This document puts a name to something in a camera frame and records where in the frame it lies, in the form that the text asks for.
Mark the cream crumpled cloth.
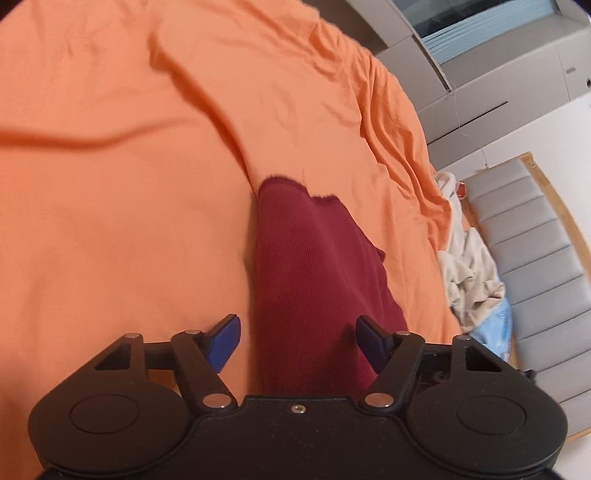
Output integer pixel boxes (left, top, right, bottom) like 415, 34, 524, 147
433, 170, 507, 334

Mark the light blue pleated blind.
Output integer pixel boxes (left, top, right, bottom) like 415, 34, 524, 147
421, 7, 563, 66

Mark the grey built-in wardrobe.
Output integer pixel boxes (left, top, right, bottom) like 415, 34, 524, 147
344, 0, 591, 145

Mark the grey padded headboard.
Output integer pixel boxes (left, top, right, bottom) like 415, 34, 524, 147
461, 151, 591, 446

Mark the dark red long-sleeve shirt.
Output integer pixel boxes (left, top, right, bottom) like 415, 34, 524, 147
252, 174, 409, 397

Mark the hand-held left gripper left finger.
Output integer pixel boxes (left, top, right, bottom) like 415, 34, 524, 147
83, 314, 242, 414

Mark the orange bed sheet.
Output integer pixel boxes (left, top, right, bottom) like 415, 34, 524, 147
0, 0, 472, 416

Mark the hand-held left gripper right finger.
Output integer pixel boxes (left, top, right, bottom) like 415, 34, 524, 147
355, 315, 508, 411

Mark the light blue cloth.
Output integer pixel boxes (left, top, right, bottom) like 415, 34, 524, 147
466, 295, 514, 361

